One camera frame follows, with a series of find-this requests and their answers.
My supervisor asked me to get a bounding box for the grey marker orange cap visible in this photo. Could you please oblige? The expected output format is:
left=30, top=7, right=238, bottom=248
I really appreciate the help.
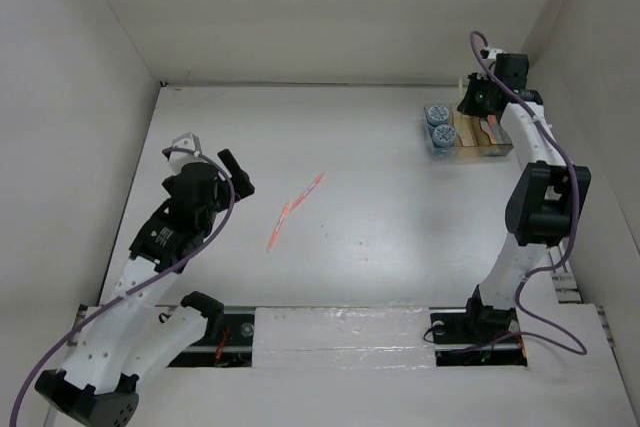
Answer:
left=483, top=115, right=503, bottom=145

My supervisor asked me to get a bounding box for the clear plastic container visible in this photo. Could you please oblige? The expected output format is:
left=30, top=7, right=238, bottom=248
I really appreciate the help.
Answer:
left=424, top=104, right=458, bottom=158

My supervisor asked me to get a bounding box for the orange thin pen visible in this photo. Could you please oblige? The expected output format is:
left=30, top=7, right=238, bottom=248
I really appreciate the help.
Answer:
left=267, top=201, right=291, bottom=252

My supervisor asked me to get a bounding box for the white foam front board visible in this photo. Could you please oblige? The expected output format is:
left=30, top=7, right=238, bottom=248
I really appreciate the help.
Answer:
left=252, top=306, right=436, bottom=371

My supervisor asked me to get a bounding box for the red thin pen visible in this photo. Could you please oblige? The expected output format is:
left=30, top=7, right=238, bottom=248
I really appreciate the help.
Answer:
left=291, top=172, right=326, bottom=211

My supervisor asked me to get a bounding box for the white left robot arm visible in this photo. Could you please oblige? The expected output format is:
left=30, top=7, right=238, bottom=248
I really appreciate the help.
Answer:
left=35, top=145, right=255, bottom=426

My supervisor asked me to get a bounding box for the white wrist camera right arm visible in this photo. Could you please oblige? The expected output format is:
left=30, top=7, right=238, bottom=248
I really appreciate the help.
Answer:
left=480, top=47, right=504, bottom=62

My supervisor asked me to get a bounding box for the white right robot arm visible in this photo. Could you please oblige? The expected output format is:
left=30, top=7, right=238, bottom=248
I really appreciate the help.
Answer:
left=458, top=48, right=591, bottom=344

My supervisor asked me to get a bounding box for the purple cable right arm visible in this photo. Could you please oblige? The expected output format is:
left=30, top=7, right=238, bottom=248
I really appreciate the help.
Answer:
left=468, top=31, right=587, bottom=356

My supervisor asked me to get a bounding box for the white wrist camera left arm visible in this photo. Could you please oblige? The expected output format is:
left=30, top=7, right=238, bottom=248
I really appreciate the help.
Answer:
left=162, top=132, right=201, bottom=174

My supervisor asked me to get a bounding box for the amber plastic container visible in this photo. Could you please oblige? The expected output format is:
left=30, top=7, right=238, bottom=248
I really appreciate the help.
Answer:
left=453, top=111, right=488, bottom=161

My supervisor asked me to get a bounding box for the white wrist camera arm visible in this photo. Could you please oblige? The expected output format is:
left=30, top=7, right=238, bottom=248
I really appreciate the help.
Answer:
left=480, top=47, right=504, bottom=62
left=162, top=132, right=201, bottom=174

